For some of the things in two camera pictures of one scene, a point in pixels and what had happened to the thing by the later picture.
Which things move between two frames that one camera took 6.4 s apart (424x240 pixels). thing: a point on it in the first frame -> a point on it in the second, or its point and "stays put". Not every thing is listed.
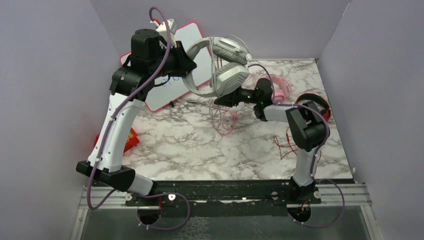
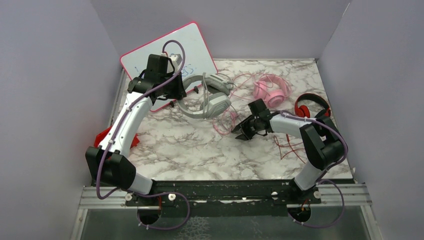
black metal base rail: (182, 194) stays put
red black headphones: (326, 112) stays put
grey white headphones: (231, 70) -> (217, 102)
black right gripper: (230, 99) -> (247, 134)
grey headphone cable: (211, 41) -> (204, 75)
